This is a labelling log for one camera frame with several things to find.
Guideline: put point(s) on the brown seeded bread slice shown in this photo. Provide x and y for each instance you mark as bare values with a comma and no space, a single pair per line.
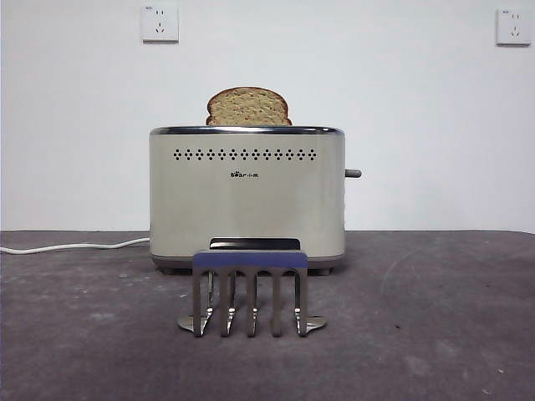
248,108

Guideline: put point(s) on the cream steel toaster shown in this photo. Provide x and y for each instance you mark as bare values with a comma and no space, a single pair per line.
246,204

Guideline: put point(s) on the steel toast rack blue tape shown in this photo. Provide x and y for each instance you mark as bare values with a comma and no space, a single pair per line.
251,259

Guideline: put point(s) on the grey toaster lever knob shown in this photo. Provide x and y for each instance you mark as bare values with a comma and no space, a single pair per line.
354,174

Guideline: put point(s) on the white wall socket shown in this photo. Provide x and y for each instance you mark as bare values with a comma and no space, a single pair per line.
513,27
159,23

